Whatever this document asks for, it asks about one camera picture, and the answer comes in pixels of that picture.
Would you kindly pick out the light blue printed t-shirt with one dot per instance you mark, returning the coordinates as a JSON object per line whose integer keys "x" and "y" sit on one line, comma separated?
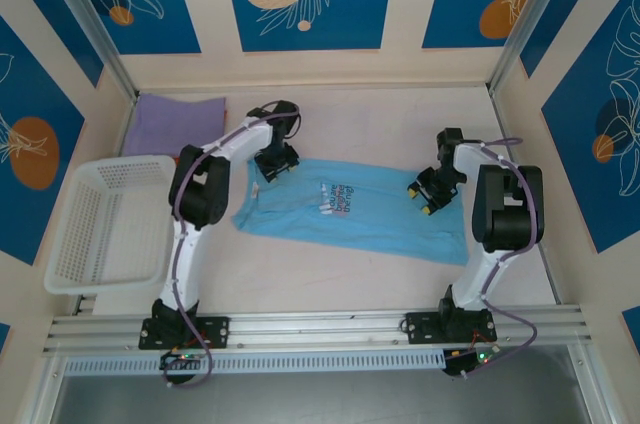
{"x": 380, "y": 224}

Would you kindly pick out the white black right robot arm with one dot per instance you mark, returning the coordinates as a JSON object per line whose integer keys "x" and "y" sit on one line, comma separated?
{"x": 505, "y": 214}

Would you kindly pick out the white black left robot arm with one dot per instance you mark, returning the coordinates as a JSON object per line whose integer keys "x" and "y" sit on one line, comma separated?
{"x": 185, "y": 254}

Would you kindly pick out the folded purple t-shirt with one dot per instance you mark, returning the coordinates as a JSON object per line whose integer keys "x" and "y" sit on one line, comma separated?
{"x": 165, "y": 124}

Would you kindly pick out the small green-lit circuit board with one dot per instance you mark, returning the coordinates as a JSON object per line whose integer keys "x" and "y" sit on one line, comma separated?
{"x": 472, "y": 359}
{"x": 182, "y": 359}

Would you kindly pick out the white perforated plastic basket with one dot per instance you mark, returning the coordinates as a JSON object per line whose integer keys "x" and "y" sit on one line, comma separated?
{"x": 115, "y": 224}

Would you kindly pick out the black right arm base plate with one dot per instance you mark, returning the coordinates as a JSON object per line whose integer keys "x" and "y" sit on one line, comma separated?
{"x": 420, "y": 326}

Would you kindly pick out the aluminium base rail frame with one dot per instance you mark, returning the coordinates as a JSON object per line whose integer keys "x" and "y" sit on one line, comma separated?
{"x": 320, "y": 326}

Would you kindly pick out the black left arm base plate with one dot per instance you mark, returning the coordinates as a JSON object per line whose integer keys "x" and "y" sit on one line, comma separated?
{"x": 220, "y": 331}

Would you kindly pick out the aluminium frame post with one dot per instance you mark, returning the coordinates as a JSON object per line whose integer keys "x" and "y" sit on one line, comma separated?
{"x": 85, "y": 9}
{"x": 530, "y": 9}

